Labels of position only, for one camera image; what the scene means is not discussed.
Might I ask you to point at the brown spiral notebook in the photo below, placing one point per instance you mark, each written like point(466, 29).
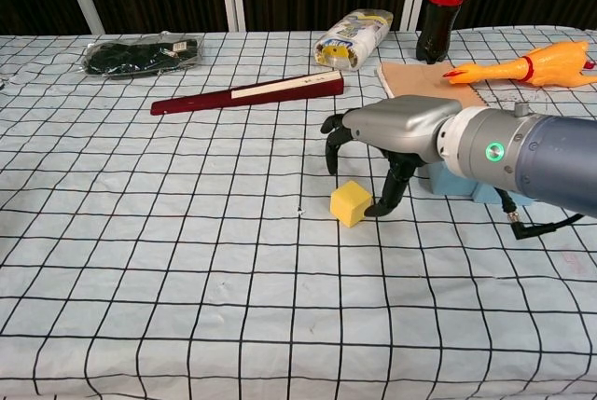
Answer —
point(420, 80)

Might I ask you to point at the black gloves in plastic bag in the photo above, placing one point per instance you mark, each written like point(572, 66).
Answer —
point(140, 55)

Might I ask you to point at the right robot arm grey-blue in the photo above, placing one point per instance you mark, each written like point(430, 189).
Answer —
point(550, 157)

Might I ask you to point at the white black checkered tablecloth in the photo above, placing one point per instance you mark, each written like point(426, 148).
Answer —
point(186, 255)

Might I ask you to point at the small yellow foam cube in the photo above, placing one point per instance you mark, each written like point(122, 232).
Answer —
point(350, 204)

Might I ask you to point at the dark red folded fan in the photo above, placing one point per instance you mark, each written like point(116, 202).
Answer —
point(261, 92)

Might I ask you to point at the blue foam block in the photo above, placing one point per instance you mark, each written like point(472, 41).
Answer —
point(443, 181)

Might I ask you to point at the pack of white tape rolls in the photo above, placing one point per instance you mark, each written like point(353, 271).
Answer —
point(350, 41)

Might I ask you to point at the yellow rubber chicken toy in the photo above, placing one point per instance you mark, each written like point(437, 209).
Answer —
point(536, 64)

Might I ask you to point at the cola bottle red label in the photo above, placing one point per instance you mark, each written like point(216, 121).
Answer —
point(438, 22)

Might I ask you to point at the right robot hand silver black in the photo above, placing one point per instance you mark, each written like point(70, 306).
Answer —
point(401, 125)

